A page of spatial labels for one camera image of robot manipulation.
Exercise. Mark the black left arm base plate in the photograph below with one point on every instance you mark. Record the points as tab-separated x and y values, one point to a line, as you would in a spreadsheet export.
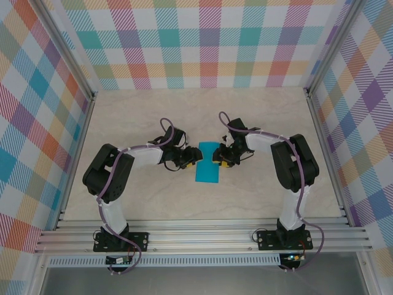
141	241

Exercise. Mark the aluminium corner post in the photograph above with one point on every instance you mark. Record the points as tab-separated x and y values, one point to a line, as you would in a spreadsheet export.
333	50
66	50

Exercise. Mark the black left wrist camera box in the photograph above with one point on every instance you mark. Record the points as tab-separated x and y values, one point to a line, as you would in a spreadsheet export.
178	136

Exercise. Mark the aluminium side rail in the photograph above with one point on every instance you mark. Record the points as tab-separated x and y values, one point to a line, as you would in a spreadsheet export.
76	159
327	153

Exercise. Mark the small green circuit board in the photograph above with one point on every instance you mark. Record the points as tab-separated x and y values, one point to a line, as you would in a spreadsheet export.
293	257
118	260

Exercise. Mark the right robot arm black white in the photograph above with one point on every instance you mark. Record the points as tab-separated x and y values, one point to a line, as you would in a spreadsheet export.
291	166

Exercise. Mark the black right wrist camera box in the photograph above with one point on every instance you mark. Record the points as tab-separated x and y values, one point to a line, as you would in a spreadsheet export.
238	124

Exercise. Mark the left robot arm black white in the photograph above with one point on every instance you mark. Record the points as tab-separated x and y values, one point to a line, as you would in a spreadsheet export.
110	181

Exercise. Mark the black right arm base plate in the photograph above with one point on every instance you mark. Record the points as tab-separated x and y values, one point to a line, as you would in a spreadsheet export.
267	241

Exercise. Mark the aluminium mounting rail beam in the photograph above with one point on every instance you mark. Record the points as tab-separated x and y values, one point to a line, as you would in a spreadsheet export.
199	236

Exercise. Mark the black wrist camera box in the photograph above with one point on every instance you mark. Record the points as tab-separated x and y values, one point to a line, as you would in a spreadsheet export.
178	136
238	124

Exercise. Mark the blue paper sheet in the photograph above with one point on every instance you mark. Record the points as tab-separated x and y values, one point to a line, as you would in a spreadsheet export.
207	173

